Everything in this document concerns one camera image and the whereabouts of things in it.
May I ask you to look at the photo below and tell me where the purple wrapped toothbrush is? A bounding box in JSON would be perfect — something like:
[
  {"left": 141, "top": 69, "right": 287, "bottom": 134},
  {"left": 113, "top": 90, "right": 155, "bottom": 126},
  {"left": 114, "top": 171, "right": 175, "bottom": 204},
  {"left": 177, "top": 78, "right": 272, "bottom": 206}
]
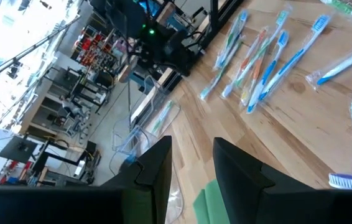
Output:
[{"left": 327, "top": 170, "right": 352, "bottom": 190}]

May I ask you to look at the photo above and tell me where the green cloth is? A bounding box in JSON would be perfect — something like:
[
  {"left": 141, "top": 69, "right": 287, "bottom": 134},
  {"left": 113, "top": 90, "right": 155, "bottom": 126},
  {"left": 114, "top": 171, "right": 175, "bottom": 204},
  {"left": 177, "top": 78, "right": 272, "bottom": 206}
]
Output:
[{"left": 192, "top": 179, "right": 231, "bottom": 224}]

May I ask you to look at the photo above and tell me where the wooden shelf unit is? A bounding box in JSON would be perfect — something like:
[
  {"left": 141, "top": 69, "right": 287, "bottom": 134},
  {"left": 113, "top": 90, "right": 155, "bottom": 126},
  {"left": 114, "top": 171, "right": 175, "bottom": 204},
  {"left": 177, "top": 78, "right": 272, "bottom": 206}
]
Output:
[{"left": 19, "top": 67, "right": 110, "bottom": 139}]

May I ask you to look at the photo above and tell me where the black equipment cart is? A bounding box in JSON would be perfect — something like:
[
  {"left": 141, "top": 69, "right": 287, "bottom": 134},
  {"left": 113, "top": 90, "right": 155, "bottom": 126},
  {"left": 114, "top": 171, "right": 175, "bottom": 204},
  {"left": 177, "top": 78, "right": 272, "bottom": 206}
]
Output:
[{"left": 32, "top": 136, "right": 102, "bottom": 187}]

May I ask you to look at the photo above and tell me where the clear plastic bin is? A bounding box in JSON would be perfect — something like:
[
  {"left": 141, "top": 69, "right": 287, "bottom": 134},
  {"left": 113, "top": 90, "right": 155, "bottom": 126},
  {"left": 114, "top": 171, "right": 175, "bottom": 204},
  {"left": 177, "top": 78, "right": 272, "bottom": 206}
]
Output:
[
  {"left": 127, "top": 73, "right": 183, "bottom": 141},
  {"left": 109, "top": 124, "right": 186, "bottom": 224}
]

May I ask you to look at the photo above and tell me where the black boom pole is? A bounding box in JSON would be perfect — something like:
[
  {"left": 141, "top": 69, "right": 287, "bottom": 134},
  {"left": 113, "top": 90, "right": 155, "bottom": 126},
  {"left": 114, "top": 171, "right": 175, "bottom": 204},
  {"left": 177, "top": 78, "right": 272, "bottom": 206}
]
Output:
[{"left": 0, "top": 14, "right": 83, "bottom": 88}]

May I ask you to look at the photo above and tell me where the shelf with red bins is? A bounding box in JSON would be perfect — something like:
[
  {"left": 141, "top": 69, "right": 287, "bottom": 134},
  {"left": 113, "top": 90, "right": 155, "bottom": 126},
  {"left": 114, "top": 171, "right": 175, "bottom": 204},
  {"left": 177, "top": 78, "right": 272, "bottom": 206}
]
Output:
[{"left": 70, "top": 23, "right": 126, "bottom": 77}]

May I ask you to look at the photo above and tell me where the black desk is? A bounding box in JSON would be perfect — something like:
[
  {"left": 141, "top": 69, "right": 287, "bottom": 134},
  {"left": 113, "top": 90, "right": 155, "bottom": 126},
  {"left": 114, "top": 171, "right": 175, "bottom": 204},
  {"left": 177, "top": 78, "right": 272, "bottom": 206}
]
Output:
[{"left": 0, "top": 135, "right": 39, "bottom": 165}]

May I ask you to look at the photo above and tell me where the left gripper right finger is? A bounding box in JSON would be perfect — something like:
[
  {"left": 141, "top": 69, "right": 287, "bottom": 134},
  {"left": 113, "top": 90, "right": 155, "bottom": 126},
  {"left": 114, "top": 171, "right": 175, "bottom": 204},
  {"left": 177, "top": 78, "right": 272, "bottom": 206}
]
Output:
[{"left": 212, "top": 138, "right": 352, "bottom": 224}]

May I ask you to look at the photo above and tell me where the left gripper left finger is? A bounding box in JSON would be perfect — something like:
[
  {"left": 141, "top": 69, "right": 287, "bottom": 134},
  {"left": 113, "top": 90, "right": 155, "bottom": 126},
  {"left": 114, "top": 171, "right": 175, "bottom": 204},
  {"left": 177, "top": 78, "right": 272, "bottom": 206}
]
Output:
[{"left": 0, "top": 136, "right": 173, "bottom": 224}]

